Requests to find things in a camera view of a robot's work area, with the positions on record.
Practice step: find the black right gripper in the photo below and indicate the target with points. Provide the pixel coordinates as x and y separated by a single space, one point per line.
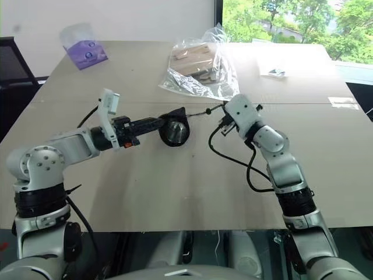
226 125

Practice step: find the small white flat object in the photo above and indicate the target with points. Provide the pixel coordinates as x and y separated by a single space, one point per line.
274 73

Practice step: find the purple tissue pack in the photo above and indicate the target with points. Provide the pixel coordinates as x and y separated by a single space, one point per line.
87 55

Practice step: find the clear tape strip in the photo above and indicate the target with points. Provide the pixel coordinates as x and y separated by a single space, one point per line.
345 102

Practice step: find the clear plastic bag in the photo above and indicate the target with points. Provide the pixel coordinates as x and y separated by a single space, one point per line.
204 87

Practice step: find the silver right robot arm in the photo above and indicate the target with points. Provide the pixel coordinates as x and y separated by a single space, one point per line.
279 163

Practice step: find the black chair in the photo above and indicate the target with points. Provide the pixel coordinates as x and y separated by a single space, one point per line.
14 61

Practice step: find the silver robot torso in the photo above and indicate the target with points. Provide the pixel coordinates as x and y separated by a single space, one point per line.
186 271

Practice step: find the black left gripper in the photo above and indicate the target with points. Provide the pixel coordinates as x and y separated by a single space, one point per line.
125 131

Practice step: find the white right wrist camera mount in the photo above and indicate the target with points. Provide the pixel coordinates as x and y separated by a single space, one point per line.
242 112

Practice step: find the black furniture panel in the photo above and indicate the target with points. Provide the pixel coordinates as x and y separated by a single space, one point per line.
360 96

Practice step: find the grey rounded shape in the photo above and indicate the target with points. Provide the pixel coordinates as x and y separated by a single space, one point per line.
244 251

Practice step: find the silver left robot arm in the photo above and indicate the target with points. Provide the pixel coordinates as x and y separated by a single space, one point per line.
70 143

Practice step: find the wooden blocks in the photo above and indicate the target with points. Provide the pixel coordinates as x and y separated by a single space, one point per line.
189 58

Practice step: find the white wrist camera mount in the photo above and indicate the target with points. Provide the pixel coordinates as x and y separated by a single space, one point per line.
106 122
242 112

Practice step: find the dark window frame post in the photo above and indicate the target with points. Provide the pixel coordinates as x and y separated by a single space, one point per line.
218 14

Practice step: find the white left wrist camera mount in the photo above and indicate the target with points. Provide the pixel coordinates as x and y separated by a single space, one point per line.
106 122

